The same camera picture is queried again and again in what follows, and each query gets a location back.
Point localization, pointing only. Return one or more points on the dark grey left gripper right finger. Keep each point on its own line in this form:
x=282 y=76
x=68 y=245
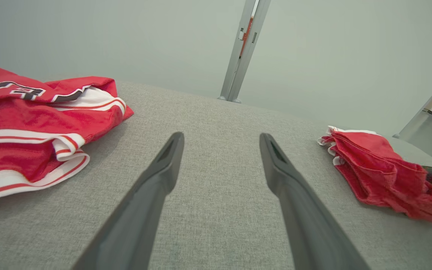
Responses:
x=294 y=202

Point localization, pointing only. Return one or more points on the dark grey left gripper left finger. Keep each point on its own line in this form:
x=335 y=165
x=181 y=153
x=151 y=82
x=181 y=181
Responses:
x=152 y=202

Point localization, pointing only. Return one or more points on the red and white jersey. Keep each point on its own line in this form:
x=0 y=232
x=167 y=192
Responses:
x=381 y=176

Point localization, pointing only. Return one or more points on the red basketball jersey white sleeves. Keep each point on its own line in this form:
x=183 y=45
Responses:
x=13 y=116

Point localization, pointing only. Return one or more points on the grey partition post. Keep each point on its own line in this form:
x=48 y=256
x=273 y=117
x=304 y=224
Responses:
x=234 y=75

